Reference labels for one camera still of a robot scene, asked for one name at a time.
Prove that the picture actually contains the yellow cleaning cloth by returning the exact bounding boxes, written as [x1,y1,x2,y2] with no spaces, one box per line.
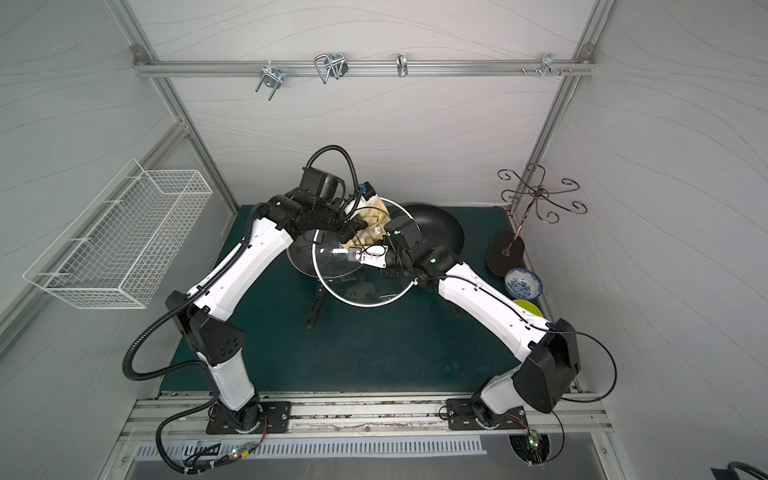
[339,194,391,249]

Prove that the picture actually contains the glass pot lid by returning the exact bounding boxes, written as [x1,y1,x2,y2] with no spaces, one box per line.
[314,232,414,308]
[287,230,362,280]

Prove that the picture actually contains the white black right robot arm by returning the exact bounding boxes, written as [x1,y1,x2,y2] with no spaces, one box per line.
[385,216,581,429]

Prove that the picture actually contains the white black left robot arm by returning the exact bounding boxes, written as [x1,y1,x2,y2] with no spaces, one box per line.
[166,189,365,431]

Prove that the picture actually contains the right black frying pan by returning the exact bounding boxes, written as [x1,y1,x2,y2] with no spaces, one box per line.
[395,203,467,319]

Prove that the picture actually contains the black frying pan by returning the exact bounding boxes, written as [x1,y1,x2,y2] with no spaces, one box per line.
[395,203,467,319]
[287,237,360,330]

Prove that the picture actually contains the left black frying pan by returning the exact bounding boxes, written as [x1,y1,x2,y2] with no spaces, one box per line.
[287,237,360,330]

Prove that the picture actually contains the black base copper hook stand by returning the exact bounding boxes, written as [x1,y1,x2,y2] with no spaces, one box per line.
[486,165,588,278]

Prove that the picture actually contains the blue white ceramic bowl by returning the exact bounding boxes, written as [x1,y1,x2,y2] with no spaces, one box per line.
[504,268,543,301]

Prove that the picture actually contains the left metal u-bolt clamp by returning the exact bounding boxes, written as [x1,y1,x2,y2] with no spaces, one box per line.
[254,63,284,101]

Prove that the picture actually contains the metal u-bolt clamp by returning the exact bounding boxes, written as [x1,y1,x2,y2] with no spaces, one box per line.
[254,63,284,101]
[313,52,349,84]

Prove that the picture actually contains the lime green bowl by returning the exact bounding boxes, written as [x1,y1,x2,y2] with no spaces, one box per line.
[513,299,544,318]

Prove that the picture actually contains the white vent grille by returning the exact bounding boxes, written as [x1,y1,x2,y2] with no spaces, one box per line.
[133,435,487,462]

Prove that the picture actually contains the right metal bolt clamp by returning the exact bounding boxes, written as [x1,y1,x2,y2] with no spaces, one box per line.
[520,53,573,78]

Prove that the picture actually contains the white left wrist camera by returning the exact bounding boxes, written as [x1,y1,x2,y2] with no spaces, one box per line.
[298,166,346,203]

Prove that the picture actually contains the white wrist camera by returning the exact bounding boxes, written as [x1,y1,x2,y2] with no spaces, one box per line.
[347,245,388,269]
[298,166,346,203]

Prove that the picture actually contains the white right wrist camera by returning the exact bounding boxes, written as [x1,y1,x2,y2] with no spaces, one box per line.
[347,245,388,269]

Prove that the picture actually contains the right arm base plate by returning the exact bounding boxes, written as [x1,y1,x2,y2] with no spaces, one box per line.
[438,397,527,432]

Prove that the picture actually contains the white wire basket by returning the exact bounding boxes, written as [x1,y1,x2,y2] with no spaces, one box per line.
[23,159,212,310]

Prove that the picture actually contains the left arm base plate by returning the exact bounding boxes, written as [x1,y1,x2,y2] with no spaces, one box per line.
[206,401,292,435]

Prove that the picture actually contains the horizontal aluminium rail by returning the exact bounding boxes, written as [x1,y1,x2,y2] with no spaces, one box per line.
[134,57,597,78]

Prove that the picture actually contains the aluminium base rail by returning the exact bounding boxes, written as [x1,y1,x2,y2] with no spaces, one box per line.
[118,392,614,441]

